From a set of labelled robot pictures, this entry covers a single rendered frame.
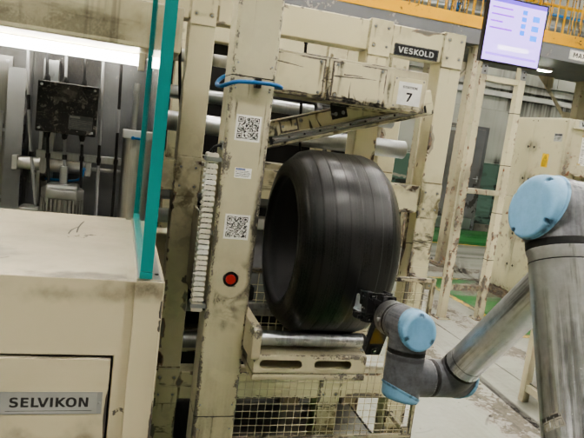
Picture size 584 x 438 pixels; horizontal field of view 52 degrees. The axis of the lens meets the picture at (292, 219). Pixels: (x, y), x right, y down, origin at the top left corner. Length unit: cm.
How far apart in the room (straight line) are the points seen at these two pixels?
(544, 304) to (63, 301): 76
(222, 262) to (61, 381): 91
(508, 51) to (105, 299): 507
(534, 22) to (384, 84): 380
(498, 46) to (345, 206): 411
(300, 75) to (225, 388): 104
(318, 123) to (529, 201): 125
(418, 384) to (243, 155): 80
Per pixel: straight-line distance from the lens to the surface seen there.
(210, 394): 194
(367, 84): 215
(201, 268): 180
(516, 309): 134
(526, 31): 583
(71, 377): 98
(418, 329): 142
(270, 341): 182
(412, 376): 145
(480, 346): 143
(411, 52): 257
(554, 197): 108
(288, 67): 206
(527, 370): 422
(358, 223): 169
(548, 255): 108
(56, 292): 94
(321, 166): 176
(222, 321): 185
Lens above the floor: 152
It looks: 8 degrees down
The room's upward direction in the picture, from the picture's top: 7 degrees clockwise
